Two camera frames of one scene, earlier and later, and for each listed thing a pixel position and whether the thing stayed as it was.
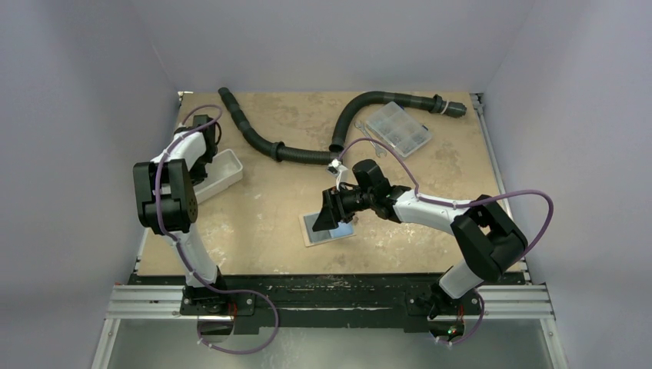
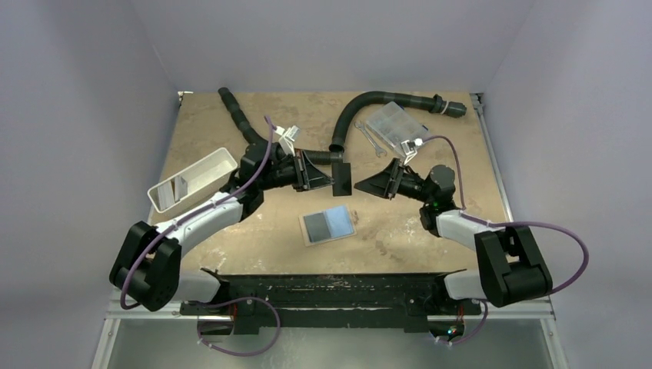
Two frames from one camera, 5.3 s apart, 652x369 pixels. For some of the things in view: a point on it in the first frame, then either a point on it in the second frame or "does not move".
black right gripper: x=334 y=206 to x=397 y=177
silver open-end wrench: x=378 y=148 does not move
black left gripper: x=199 y=174 to x=307 y=176
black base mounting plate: x=327 y=304 does not move
